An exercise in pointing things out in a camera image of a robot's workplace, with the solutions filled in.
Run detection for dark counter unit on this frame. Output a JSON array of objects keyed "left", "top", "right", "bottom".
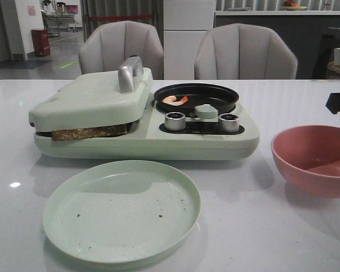
[{"left": 214, "top": 10, "right": 340, "bottom": 80}]

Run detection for grey armchair left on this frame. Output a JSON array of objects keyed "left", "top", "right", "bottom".
[{"left": 79, "top": 20, "right": 164, "bottom": 80}]

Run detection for silver knob left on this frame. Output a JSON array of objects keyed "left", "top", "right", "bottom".
[{"left": 164, "top": 112, "right": 186, "bottom": 131}]

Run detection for green breakfast maker base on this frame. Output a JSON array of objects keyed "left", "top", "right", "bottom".
[{"left": 33, "top": 94, "right": 260, "bottom": 160}]

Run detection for green pan handle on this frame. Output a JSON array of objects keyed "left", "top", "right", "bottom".
[{"left": 190, "top": 104, "right": 218, "bottom": 119}]

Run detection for silver knob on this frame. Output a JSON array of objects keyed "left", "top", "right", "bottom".
[
  {"left": 164, "top": 112, "right": 186, "bottom": 131},
  {"left": 218, "top": 113, "right": 240, "bottom": 133}
]

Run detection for silver knob right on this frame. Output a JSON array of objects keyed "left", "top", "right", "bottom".
[{"left": 218, "top": 113, "right": 240, "bottom": 133}]

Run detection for cooked shrimp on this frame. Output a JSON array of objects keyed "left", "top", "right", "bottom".
[{"left": 162, "top": 95, "right": 188, "bottom": 106}]

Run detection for grey armchair right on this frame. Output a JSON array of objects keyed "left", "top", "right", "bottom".
[{"left": 194, "top": 23, "right": 298, "bottom": 80}]

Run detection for red barrier belt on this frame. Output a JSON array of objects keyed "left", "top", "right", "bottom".
[{"left": 88, "top": 14, "right": 155, "bottom": 21}]

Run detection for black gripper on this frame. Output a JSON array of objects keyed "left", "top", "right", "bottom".
[{"left": 325, "top": 92, "right": 340, "bottom": 114}]

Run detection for green breakfast maker lid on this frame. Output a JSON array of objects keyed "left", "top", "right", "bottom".
[{"left": 28, "top": 57, "right": 153, "bottom": 132}]

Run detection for light green plate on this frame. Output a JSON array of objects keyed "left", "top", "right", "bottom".
[{"left": 42, "top": 160, "right": 201, "bottom": 266}]

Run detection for black round frying pan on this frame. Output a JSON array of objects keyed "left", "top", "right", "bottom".
[{"left": 154, "top": 83, "right": 239, "bottom": 117}]

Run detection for grey armchair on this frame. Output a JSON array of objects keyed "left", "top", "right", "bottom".
[
  {"left": 194, "top": 23, "right": 298, "bottom": 80},
  {"left": 79, "top": 20, "right": 164, "bottom": 80}
]

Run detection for pink bowl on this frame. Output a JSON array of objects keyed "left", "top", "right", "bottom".
[{"left": 271, "top": 125, "right": 340, "bottom": 198}]

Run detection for fruit plate on counter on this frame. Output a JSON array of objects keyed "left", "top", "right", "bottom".
[{"left": 281, "top": 0, "right": 307, "bottom": 11}]

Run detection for red trash bin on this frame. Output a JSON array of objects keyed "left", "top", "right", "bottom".
[{"left": 31, "top": 29, "right": 50, "bottom": 57}]

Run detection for white cabinet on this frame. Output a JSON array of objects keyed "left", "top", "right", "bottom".
[{"left": 163, "top": 1, "right": 216, "bottom": 80}]

